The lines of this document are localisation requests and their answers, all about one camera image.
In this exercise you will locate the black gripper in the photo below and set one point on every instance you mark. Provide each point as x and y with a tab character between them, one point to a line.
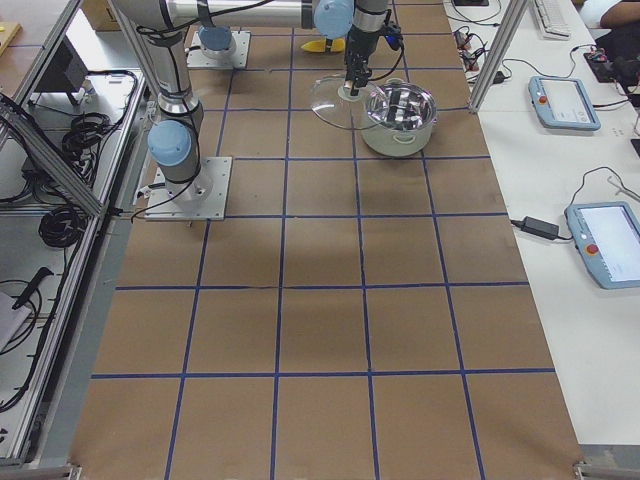
359	43

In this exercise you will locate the yellow corn cob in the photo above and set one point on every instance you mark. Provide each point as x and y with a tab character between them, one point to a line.
322	46

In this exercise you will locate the glass pot lid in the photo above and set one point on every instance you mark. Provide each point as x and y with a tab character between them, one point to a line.
338	103

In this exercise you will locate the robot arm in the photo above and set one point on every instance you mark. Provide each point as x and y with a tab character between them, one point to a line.
184	35
214	41

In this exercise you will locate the pale green cooking pot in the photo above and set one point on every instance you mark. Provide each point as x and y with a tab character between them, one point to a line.
400	123

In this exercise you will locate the white keyboard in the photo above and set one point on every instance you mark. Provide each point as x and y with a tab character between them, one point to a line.
550	20

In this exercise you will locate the far blue teach pendant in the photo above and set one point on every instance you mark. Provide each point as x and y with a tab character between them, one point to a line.
562	104

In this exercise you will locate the blue teach pendant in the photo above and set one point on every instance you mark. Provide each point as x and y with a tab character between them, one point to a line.
606	236
562	104

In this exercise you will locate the black power adapter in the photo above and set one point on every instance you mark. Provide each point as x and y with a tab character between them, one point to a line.
540	228

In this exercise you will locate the cardboard box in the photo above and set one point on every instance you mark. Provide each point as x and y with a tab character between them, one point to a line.
100	16

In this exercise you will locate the black monitor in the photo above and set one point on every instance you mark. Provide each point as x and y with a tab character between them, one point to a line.
65	73

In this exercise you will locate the near blue teach pendant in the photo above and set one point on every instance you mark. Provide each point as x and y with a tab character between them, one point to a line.
606	236

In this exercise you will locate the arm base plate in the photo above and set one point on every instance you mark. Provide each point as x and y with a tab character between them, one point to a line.
204	199
196	60

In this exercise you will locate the aluminium frame post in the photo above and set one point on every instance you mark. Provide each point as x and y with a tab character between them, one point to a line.
499	46

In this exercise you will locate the aluminium side frame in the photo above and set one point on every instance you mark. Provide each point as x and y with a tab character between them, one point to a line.
45	381

